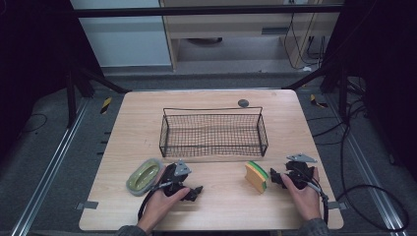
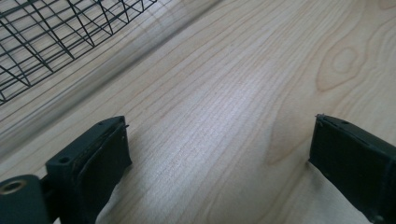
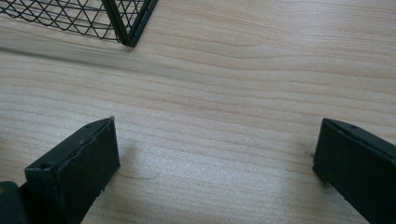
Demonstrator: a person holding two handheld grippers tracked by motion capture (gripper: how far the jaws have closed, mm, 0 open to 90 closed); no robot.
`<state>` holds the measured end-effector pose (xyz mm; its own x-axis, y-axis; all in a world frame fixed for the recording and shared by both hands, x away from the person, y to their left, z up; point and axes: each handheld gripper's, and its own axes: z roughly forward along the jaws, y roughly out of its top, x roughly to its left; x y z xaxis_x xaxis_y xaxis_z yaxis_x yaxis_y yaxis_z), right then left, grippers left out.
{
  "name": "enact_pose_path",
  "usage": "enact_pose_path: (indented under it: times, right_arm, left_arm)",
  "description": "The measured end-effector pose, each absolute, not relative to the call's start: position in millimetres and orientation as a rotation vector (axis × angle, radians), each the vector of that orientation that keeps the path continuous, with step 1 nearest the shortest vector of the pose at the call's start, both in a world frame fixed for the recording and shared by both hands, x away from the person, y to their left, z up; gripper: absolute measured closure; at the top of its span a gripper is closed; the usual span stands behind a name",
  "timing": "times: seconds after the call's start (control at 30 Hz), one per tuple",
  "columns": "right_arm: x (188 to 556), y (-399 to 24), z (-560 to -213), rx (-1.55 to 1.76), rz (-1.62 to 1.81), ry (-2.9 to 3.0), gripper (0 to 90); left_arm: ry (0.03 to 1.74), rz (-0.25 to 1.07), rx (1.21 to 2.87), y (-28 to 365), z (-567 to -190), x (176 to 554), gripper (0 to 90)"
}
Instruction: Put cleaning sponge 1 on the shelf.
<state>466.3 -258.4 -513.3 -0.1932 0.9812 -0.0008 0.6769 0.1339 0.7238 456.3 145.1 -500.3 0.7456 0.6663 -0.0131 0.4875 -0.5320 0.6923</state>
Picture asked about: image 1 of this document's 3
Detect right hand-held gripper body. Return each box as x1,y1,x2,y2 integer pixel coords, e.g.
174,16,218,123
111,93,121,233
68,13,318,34
285,152,318,191

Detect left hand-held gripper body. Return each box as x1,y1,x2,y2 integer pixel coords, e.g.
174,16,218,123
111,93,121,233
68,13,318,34
160,159,193,198

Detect yellow and green sponge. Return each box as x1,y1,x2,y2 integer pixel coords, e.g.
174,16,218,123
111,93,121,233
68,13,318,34
244,160,269,195

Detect green soap dish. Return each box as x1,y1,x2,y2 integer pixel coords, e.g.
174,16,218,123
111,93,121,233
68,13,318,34
126,157,164,197

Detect black wire mesh basket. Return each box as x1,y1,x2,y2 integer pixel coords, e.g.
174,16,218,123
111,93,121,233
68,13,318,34
158,106,269,158

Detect person's right hand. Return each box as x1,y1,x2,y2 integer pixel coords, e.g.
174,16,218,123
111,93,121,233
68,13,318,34
280,166,323,222

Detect person's left hand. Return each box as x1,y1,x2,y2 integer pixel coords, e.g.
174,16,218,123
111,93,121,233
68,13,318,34
137,166,191,234

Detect yellow and black tape strip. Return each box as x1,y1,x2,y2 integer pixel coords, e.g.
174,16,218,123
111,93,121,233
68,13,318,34
99,96,113,115
309,93,328,109

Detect black metal stand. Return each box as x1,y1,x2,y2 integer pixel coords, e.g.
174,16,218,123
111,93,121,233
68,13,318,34
65,63,132,129
283,60,350,123

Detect dark curtain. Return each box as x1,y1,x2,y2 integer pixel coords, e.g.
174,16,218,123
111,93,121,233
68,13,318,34
0,0,104,161
323,0,417,181

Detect white cabinet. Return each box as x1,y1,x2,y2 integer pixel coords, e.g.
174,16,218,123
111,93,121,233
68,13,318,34
70,0,173,68

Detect light wooden desk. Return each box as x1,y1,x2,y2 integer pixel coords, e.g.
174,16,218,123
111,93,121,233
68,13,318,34
159,0,345,72

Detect right hand-held gripper cable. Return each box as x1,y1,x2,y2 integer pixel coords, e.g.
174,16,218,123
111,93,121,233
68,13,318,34
293,166,330,225

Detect hand-held gripper cable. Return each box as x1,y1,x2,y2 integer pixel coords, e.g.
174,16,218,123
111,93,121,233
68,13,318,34
293,166,330,225
137,181,173,221

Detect left hand-held gripper cable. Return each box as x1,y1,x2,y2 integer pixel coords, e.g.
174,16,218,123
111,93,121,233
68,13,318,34
137,181,173,221

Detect thick black floor cable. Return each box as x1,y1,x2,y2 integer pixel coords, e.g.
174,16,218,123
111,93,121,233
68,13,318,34
308,97,411,232

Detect aluminium floor rail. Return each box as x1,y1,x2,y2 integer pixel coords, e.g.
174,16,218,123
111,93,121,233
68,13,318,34
324,94,409,236
9,97,91,236

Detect black cables under desk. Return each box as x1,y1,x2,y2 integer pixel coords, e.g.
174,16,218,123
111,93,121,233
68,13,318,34
283,13,328,71

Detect thin black floor cable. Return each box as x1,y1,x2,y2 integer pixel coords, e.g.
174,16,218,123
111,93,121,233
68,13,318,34
21,112,49,134

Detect black horizontal frame bar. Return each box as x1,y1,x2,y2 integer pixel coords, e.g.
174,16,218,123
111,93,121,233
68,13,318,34
73,4,343,18

